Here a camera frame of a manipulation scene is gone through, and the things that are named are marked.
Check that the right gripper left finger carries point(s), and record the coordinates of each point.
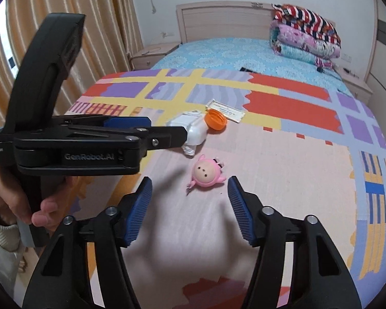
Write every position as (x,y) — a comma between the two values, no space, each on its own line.
(115,229)

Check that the golden striped curtain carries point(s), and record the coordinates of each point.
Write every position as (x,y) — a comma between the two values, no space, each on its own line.
(110,36)

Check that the wooden headboard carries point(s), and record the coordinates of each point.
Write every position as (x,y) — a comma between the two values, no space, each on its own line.
(224,19)

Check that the left wooden nightstand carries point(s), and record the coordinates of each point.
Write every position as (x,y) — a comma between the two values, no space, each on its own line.
(151,54)

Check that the white plastic container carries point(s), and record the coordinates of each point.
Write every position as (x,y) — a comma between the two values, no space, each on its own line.
(196,127)

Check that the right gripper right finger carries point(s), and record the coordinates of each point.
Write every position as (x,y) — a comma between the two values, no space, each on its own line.
(263,228)

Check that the colourful patterned bed mat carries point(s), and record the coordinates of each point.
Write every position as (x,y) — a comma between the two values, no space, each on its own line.
(301,149)

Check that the blue floral bed sheet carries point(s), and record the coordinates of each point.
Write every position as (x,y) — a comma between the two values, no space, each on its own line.
(258,56)

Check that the orange plastic lid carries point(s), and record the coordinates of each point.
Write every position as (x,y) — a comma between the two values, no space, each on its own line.
(215,120)

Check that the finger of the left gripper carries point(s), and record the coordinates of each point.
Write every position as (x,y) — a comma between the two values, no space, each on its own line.
(128,122)
(165,137)

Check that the striped folded blanket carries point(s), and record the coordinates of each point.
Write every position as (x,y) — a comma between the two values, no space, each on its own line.
(306,21)

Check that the right wooden nightstand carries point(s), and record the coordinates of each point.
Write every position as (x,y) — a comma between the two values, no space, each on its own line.
(356,86)

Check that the pink purple folded quilt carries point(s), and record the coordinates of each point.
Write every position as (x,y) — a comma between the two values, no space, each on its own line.
(294,44)

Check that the pink round doll toy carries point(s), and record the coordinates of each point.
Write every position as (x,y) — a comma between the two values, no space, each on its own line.
(206,173)

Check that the wooden nightstand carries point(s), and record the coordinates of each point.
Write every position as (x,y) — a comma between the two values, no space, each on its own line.
(151,54)
(356,86)

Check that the white paper label card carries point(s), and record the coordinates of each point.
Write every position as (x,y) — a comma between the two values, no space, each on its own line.
(229,112)

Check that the person's left hand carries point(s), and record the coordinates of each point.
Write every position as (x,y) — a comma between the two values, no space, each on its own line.
(14,203)

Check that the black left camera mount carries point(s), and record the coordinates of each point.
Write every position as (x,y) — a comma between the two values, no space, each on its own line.
(45,65)

